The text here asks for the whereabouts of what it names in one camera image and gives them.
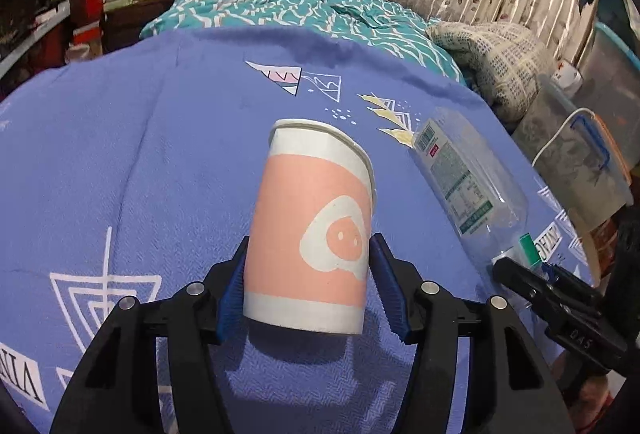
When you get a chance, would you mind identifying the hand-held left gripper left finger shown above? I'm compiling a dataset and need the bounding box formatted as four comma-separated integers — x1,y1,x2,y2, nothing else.
50,236,251,434

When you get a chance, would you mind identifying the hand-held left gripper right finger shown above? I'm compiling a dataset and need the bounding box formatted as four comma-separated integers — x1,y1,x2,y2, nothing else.
369,233,576,434

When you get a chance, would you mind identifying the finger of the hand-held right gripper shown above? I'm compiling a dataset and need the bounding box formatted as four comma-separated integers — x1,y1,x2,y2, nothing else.
492,256,628,372

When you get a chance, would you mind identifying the pink paper cup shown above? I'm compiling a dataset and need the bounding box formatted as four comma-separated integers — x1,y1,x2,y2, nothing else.
243,118,377,335

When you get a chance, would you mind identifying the clear plastic bottle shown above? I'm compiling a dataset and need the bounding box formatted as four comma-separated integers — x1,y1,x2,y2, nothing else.
409,106,543,275

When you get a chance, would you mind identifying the clear storage box orange lid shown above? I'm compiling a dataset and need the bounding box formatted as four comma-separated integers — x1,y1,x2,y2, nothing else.
512,74,633,235

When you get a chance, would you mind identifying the blue printed blanket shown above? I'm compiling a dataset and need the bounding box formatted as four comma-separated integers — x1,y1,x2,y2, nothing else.
0,24,596,434

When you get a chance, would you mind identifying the white container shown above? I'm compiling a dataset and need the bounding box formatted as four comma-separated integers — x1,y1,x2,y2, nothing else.
552,61,585,95

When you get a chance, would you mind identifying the clear storage box teal lid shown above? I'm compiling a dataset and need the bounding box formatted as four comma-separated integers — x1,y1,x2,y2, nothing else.
580,21,640,139

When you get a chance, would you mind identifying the grey patterned blanket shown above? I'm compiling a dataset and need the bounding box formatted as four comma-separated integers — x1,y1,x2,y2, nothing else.
426,20,556,122

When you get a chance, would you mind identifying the dark wooden nightstand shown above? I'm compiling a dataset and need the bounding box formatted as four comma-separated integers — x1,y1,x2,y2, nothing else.
100,0,176,54

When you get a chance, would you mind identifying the red box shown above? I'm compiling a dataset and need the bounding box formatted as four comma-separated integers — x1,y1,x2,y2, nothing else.
67,0,108,62

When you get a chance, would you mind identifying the cluttered metal shelf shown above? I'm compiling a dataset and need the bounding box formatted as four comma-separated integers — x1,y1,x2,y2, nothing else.
0,0,76,79

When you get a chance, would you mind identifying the white cable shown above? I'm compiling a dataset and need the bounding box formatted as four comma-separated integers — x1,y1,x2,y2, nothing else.
531,108,598,167

